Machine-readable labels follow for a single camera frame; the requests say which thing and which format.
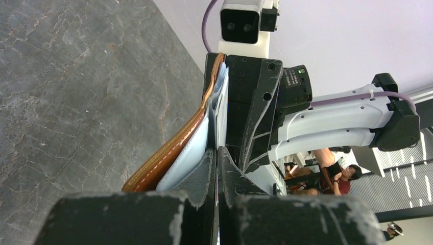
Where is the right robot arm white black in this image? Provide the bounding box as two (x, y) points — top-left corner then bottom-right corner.
(205, 53), (420, 172)

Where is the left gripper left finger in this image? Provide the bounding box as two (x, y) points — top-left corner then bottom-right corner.
(35, 149), (217, 244)

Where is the brown leather card holder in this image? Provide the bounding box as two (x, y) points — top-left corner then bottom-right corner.
(122, 53), (225, 192)

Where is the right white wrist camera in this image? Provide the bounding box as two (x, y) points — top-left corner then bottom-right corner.
(218, 0), (280, 58)

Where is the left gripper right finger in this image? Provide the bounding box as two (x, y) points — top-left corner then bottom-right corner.
(217, 146), (385, 244)

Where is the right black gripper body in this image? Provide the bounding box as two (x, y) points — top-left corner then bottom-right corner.
(203, 52), (314, 173)

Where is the person in red shirt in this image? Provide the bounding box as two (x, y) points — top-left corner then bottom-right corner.
(288, 148), (363, 195)

